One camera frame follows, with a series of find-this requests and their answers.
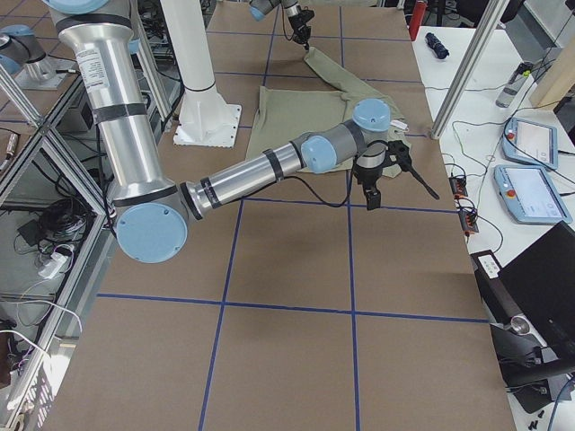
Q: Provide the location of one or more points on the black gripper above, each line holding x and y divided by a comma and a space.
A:
298, 21
367, 177

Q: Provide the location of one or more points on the green long-sleeve shirt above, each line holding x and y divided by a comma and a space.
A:
284, 115

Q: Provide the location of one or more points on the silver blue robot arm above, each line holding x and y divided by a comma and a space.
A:
153, 211
261, 8

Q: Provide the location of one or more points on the white Miniso hang tag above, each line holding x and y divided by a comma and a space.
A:
396, 123

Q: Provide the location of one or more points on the orange black electronics module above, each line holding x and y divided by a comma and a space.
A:
458, 186

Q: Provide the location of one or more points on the red cylinder bottle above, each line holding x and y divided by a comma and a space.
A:
417, 16

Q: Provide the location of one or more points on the black box white label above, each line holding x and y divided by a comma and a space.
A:
487, 269

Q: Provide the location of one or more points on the dark folded umbrella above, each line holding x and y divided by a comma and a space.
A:
436, 46

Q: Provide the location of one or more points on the lower blue teach pendant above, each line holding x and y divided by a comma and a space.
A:
529, 195

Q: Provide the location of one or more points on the blue teach pendant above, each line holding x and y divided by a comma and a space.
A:
526, 141
529, 195

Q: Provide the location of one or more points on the upper blue teach pendant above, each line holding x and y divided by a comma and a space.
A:
526, 141

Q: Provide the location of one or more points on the black monitor with stand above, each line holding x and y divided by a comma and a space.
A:
540, 281

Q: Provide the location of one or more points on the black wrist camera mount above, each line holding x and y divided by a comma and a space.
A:
398, 154

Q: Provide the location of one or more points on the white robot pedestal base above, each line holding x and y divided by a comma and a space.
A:
205, 118

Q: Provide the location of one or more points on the aluminium frame post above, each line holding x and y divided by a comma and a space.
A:
481, 37

